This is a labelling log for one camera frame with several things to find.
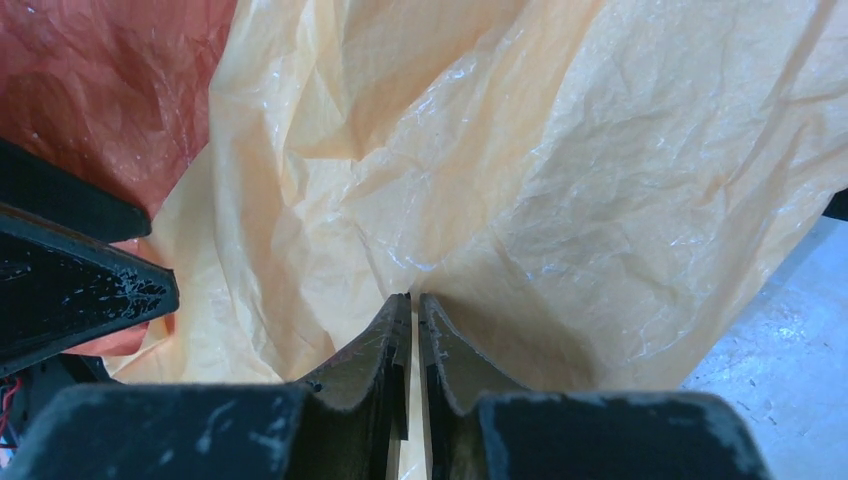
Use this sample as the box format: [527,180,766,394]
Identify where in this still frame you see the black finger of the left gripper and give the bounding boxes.
[1,205,179,376]

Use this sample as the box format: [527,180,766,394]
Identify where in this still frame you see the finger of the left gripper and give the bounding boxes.
[1,139,151,243]

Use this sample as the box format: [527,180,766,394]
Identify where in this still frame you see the yellow wrapping paper sheet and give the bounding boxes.
[105,0,848,480]

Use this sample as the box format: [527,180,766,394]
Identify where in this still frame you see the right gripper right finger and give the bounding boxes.
[418,294,771,479]

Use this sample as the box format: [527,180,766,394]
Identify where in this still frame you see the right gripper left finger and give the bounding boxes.
[2,294,412,479]

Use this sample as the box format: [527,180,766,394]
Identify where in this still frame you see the orange wrapping paper sheet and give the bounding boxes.
[1,1,235,354]

